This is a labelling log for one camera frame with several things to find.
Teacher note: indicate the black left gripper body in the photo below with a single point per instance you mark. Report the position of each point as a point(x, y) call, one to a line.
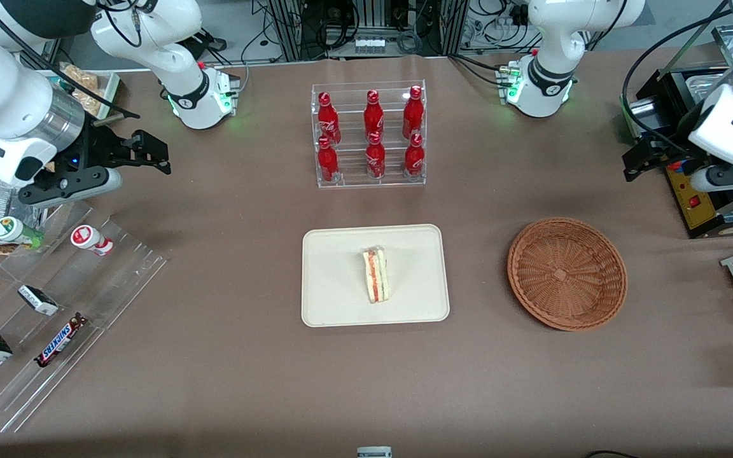
point(670, 144)

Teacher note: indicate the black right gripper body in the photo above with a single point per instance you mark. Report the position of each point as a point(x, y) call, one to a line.
point(100, 148)

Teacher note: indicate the triangle sandwich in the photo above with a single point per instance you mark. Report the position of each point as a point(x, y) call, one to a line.
point(376, 277)

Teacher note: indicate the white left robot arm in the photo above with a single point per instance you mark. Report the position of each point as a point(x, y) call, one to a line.
point(554, 38)

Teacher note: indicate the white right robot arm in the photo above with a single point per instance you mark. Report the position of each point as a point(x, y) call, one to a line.
point(16, 95)

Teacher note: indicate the metal tray with bread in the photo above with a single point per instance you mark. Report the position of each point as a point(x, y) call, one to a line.
point(86, 86)

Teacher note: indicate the brown wicker basket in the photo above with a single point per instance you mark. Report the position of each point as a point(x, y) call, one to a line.
point(567, 273)

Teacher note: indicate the cream plastic tray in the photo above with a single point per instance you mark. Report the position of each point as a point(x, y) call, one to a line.
point(335, 277)

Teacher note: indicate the black food warmer cabinet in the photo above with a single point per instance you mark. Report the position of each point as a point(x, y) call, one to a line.
point(700, 213)

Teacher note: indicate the clear plastic food container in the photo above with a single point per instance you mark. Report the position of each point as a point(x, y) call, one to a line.
point(710, 86)

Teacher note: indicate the red white yogurt bottle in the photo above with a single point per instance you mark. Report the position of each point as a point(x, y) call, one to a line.
point(90, 238)

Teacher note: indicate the green white yogurt bottle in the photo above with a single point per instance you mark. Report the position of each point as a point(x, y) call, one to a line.
point(10, 229)

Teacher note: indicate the clear acrylic stepped shelf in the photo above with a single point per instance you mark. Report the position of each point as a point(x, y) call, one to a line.
point(105, 286)

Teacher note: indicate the red cola bottle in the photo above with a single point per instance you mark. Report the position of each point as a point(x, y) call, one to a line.
point(414, 158)
point(327, 162)
point(413, 113)
point(375, 159)
point(327, 121)
point(373, 114)

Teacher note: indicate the Snickers chocolate bar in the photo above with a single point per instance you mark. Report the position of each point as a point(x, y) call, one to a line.
point(60, 340)

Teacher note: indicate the clear acrylic bottle rack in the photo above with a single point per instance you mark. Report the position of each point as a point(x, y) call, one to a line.
point(350, 178)

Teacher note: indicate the aluminium equipment rack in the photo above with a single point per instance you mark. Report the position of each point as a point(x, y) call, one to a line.
point(373, 22)

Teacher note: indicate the small white device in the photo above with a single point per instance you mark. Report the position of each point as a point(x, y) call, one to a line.
point(374, 453)

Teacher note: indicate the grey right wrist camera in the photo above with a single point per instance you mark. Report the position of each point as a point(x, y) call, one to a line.
point(70, 186)

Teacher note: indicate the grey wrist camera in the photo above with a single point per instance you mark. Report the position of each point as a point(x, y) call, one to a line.
point(729, 178)
point(70, 186)

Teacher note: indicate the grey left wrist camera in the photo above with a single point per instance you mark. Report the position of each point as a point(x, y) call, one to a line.
point(729, 178)

